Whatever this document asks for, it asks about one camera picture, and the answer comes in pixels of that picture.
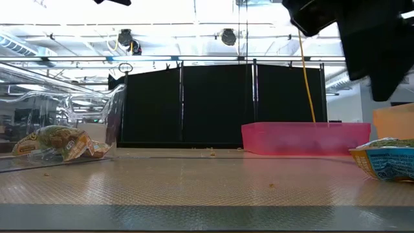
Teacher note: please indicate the red translucent plastic tray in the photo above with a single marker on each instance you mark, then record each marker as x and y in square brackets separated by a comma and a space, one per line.
[304, 139]

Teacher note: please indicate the orange translucent plastic tray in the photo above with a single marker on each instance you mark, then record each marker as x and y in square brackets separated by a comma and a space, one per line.
[394, 123]

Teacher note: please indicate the black room divider screen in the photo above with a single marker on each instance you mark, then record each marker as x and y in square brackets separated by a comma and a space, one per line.
[213, 103]

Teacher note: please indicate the black-bordered silicone baking mat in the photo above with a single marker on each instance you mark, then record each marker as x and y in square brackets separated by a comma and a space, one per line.
[207, 187]

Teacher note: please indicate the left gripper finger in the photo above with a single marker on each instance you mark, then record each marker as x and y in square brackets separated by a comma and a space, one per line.
[113, 2]

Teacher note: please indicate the brown green granola bar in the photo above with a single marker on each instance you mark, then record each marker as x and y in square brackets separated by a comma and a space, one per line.
[100, 149]

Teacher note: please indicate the silver ventilation duct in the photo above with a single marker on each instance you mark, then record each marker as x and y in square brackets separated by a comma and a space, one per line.
[336, 82]

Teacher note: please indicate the clear plastic tray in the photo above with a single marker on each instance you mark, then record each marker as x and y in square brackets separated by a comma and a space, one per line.
[32, 164]

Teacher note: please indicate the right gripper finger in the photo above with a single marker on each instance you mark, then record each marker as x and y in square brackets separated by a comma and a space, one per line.
[388, 85]
[310, 16]

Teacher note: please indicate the blue green orange granola bar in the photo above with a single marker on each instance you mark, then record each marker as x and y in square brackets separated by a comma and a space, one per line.
[55, 140]
[388, 165]

